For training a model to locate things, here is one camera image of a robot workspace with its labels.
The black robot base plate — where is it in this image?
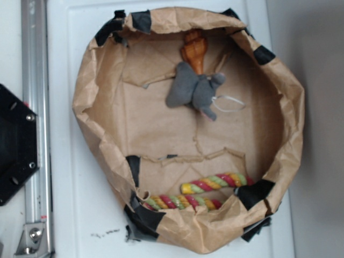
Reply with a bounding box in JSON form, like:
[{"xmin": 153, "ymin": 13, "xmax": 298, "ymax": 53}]
[{"xmin": 0, "ymin": 85, "xmax": 39, "ymax": 206}]

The brown paper bag bin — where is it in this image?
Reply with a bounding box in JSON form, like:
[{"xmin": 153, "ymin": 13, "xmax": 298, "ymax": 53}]
[{"xmin": 73, "ymin": 7, "xmax": 305, "ymax": 254}]

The gray plush elephant toy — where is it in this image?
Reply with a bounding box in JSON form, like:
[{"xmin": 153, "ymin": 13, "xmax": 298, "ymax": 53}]
[{"xmin": 166, "ymin": 61, "xmax": 226, "ymax": 121}]

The aluminium extrusion rail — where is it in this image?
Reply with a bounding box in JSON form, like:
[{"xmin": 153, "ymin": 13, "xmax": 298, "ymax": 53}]
[{"xmin": 20, "ymin": 0, "xmax": 54, "ymax": 225}]

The metal corner bracket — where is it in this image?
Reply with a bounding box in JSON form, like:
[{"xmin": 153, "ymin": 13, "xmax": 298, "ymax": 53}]
[{"xmin": 13, "ymin": 223, "xmax": 54, "ymax": 258}]

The orange conch shell toy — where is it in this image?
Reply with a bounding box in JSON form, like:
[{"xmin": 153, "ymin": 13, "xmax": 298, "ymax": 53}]
[{"xmin": 181, "ymin": 30, "xmax": 207, "ymax": 75}]

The multicolour twisted rope toy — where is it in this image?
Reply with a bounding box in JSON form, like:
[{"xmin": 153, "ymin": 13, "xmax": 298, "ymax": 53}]
[{"xmin": 143, "ymin": 173, "xmax": 254, "ymax": 211}]

